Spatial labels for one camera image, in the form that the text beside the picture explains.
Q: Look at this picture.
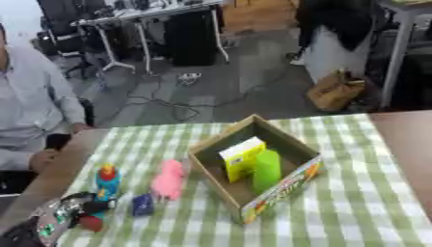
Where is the white table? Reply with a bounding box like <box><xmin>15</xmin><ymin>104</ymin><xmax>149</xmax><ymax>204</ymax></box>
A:
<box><xmin>376</xmin><ymin>0</ymin><xmax>432</xmax><ymax>110</ymax></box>

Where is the tan bag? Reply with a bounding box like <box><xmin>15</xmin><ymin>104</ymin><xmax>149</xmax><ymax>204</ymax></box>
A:
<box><xmin>305</xmin><ymin>69</ymin><xmax>368</xmax><ymax>113</ymax></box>

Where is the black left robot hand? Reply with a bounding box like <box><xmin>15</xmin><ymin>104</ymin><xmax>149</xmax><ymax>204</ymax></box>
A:
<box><xmin>62</xmin><ymin>191</ymin><xmax>121</xmax><ymax>229</ymax></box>

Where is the yellow and white carton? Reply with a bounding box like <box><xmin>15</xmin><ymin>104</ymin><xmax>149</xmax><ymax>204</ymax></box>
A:
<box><xmin>217</xmin><ymin>136</ymin><xmax>269</xmax><ymax>184</ymax></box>

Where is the person's hand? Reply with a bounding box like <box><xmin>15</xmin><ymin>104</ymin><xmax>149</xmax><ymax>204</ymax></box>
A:
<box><xmin>27</xmin><ymin>149</ymin><xmax>61</xmax><ymax>174</ymax></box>

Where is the pink soft toy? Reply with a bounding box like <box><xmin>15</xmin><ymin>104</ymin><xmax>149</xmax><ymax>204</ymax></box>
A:
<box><xmin>148</xmin><ymin>158</ymin><xmax>188</xmax><ymax>203</ymax></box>

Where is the black floor cable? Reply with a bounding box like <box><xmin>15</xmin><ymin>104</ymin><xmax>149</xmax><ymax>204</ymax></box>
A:
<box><xmin>109</xmin><ymin>74</ymin><xmax>267</xmax><ymax>124</ymax></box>

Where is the green block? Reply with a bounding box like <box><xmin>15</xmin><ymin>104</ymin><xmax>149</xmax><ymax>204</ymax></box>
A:
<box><xmin>250</xmin><ymin>149</ymin><xmax>284</xmax><ymax>195</ymax></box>

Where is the black handheld device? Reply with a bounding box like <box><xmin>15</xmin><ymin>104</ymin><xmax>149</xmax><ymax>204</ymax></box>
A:
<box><xmin>43</xmin><ymin>132</ymin><xmax>74</xmax><ymax>151</ymax></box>

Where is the dark blue block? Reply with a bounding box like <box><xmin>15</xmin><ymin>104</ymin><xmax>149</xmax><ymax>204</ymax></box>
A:
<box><xmin>129</xmin><ymin>193</ymin><xmax>157</xmax><ymax>217</ymax></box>

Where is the white desk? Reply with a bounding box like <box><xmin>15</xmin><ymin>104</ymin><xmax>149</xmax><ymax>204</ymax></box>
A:
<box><xmin>68</xmin><ymin>0</ymin><xmax>231</xmax><ymax>77</ymax></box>

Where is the white power strip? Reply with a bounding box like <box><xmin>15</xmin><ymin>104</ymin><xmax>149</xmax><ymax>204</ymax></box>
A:
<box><xmin>176</xmin><ymin>72</ymin><xmax>203</xmax><ymax>87</ymax></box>

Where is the tan cardboard box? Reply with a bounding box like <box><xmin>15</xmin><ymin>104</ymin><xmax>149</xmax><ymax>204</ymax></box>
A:
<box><xmin>185</xmin><ymin>113</ymin><xmax>328</xmax><ymax>225</ymax></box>

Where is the red round toy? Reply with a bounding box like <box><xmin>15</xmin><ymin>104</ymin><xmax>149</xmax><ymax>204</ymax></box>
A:
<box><xmin>77</xmin><ymin>214</ymin><xmax>107</xmax><ymax>233</ymax></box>

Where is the black office chair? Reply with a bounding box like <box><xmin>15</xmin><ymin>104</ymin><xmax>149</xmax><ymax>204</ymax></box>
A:
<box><xmin>32</xmin><ymin>0</ymin><xmax>112</xmax><ymax>80</ymax></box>

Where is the person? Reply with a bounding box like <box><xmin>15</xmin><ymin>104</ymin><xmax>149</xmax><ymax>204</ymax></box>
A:
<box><xmin>0</xmin><ymin>22</ymin><xmax>96</xmax><ymax>172</ymax></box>
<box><xmin>284</xmin><ymin>0</ymin><xmax>392</xmax><ymax>85</ymax></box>

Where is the black cabinet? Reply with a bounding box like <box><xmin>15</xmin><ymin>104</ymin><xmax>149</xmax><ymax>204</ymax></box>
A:
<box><xmin>163</xmin><ymin>9</ymin><xmax>220</xmax><ymax>68</ymax></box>

